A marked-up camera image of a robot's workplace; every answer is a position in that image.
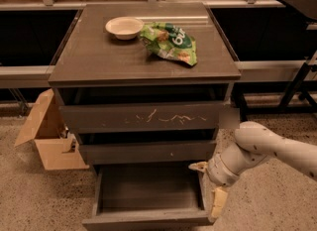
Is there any green chip bag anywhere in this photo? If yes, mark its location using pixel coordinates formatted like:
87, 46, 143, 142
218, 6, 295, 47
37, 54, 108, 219
139, 22, 197, 66

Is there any grey middle drawer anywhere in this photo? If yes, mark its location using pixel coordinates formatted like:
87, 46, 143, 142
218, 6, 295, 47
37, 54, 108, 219
79, 129, 218, 165

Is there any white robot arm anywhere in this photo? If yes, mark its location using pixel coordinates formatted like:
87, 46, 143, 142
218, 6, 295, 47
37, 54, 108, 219
189, 121, 317, 220

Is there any grey top drawer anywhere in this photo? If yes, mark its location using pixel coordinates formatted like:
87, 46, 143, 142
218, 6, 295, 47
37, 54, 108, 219
56, 83, 234, 134

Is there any grey bottom drawer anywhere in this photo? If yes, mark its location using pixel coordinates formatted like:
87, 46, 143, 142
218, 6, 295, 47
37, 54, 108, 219
82, 162, 211, 231

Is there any open cardboard box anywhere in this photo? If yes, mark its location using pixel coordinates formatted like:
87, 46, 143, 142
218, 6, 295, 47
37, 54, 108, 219
15, 89, 89, 171

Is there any white bowl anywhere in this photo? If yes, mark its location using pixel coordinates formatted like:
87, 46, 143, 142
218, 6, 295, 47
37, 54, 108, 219
105, 17, 144, 41

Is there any grey drawer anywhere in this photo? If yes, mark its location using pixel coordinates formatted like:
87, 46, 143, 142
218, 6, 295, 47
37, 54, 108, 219
82, 162, 211, 231
56, 83, 234, 134
79, 129, 218, 165

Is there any grey wooden drawer cabinet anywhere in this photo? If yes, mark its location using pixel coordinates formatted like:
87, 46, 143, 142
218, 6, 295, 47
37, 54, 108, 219
49, 3, 240, 168

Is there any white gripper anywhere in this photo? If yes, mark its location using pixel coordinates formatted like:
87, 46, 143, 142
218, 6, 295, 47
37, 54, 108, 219
188, 154, 239, 219

